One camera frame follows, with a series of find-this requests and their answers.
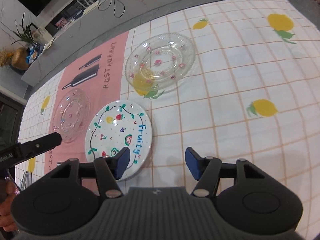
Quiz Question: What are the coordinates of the person's left hand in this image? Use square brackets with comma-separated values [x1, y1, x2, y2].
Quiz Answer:
[0, 181, 17, 232]

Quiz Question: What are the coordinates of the white fruity ceramic plate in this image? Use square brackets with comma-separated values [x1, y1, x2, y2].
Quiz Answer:
[85, 100, 152, 180]

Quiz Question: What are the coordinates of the small clear glass plate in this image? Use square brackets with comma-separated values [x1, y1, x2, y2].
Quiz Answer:
[51, 88, 90, 143]

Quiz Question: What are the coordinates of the yellow round vase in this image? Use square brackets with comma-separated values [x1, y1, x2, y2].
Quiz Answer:
[11, 47, 29, 70]

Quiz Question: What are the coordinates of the large clear glass plate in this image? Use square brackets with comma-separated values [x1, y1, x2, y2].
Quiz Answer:
[125, 33, 196, 96]

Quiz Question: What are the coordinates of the green potted plant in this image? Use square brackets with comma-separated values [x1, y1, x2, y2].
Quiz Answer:
[12, 13, 35, 45]

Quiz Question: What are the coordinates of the grey stone counter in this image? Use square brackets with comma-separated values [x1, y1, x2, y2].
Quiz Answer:
[21, 0, 249, 87]

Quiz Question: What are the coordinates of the black cable on counter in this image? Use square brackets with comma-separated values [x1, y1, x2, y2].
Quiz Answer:
[97, 0, 126, 19]

